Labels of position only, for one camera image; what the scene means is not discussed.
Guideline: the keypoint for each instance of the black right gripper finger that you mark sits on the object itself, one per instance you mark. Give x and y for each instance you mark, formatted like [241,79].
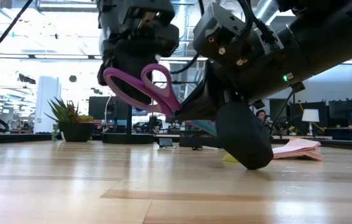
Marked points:
[244,140]

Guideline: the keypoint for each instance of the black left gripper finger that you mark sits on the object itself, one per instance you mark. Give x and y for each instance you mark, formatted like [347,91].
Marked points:
[129,59]
[102,74]

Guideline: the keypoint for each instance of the yellow eraser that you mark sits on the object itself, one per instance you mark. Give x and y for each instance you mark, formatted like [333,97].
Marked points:
[229,158]

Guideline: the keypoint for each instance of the green pencil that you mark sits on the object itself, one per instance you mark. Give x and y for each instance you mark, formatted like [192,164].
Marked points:
[205,128]

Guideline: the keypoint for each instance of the pink sticky note pad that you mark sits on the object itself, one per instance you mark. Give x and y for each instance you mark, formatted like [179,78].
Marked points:
[297,149]

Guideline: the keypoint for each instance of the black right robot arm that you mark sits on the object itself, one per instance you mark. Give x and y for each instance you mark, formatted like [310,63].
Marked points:
[319,40]

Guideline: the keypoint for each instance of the black mesh desk organizer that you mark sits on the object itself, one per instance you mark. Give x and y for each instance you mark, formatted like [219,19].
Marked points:
[194,139]

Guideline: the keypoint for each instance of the person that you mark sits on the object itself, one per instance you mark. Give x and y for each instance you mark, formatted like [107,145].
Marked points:
[260,114]

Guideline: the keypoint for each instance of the black binder clip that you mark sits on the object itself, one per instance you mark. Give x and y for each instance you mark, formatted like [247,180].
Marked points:
[196,148]

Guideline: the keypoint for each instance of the potted succulent plant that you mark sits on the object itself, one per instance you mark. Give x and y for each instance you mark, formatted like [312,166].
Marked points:
[76,132]

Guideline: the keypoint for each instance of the white globe table lamp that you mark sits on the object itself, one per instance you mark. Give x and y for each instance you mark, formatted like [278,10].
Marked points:
[128,138]

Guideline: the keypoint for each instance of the small white shade lamp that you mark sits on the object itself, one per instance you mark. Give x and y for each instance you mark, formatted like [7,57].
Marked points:
[310,115]

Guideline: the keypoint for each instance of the small grey object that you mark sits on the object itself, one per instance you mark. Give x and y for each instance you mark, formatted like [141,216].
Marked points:
[165,142]

